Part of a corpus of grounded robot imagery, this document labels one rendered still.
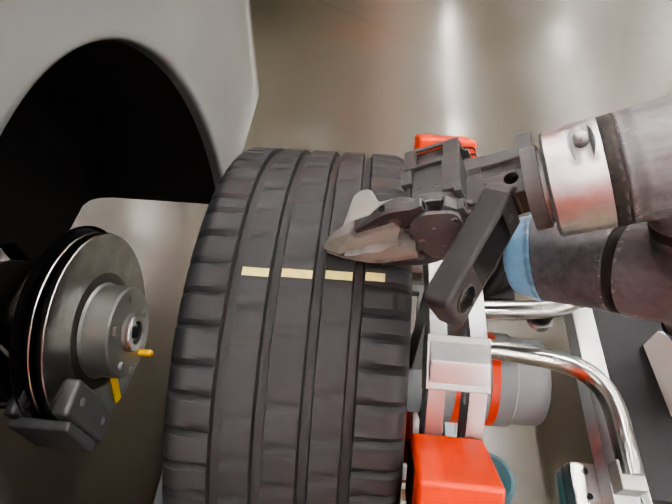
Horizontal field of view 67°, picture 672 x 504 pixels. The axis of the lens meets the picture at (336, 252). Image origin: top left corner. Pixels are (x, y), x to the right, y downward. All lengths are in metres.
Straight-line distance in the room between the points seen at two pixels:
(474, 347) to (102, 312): 0.56
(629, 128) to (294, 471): 0.40
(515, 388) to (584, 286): 0.29
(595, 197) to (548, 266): 0.14
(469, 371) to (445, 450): 0.08
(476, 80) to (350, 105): 0.71
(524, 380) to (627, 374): 0.85
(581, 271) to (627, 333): 1.17
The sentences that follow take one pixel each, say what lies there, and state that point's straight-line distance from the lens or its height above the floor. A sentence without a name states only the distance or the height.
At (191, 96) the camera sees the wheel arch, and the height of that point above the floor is 1.05.
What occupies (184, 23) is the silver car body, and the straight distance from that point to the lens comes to 0.93.
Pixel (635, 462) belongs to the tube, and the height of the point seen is 1.01.
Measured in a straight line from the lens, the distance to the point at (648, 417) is 1.59.
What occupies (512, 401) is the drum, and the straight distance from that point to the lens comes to 0.79.
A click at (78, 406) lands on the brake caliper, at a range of 0.83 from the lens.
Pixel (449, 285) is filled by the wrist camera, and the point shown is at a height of 1.26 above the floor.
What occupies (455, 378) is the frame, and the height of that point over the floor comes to 1.11.
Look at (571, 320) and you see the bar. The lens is 0.78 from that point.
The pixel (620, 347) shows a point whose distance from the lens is 1.65.
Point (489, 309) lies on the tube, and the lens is 0.71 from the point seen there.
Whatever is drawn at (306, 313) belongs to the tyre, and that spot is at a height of 1.17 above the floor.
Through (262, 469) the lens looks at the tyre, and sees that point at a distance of 0.52.
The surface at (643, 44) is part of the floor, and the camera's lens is 3.64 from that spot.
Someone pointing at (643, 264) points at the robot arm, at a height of 1.24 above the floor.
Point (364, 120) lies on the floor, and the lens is 2.60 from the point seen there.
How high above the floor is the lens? 1.59
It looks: 52 degrees down
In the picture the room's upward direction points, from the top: straight up
